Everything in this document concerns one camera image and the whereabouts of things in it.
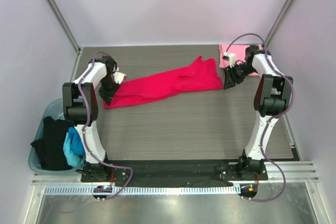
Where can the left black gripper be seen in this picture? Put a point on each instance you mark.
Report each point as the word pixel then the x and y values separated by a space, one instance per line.
pixel 107 96

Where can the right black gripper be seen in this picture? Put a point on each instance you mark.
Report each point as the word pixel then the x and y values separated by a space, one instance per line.
pixel 233 75

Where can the red t shirt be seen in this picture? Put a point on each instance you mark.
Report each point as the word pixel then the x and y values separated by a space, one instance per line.
pixel 200 75

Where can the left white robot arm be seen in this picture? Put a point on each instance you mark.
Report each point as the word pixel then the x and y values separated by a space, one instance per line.
pixel 80 107

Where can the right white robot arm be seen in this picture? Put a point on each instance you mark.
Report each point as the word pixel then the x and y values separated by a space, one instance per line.
pixel 272 99

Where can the folded pink t shirt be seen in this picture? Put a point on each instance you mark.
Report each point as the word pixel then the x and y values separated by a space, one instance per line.
pixel 238 50

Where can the blue plastic basket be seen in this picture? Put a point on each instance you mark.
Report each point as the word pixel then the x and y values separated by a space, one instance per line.
pixel 55 110

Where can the blue t shirt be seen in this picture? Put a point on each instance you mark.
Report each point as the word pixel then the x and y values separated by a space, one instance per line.
pixel 73 148

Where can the black t shirt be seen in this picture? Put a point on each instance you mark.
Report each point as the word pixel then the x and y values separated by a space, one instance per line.
pixel 49 148

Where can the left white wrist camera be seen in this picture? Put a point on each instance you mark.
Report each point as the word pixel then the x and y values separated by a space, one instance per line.
pixel 119 77

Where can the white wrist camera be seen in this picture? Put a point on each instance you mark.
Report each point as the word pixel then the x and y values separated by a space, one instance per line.
pixel 228 60
pixel 119 77

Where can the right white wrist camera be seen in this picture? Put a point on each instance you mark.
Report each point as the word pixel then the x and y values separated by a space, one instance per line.
pixel 228 60

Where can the left aluminium frame post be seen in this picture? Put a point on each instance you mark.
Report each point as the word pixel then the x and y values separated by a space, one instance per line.
pixel 61 21

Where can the aluminium frame post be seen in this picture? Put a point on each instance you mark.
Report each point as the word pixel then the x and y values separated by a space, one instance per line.
pixel 279 19
pixel 61 21

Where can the right aluminium frame post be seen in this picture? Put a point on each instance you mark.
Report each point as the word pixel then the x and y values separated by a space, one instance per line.
pixel 279 19

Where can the white slotted cable duct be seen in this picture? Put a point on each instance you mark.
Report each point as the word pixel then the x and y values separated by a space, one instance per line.
pixel 96 190

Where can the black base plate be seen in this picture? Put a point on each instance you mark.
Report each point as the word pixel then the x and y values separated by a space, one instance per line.
pixel 176 173

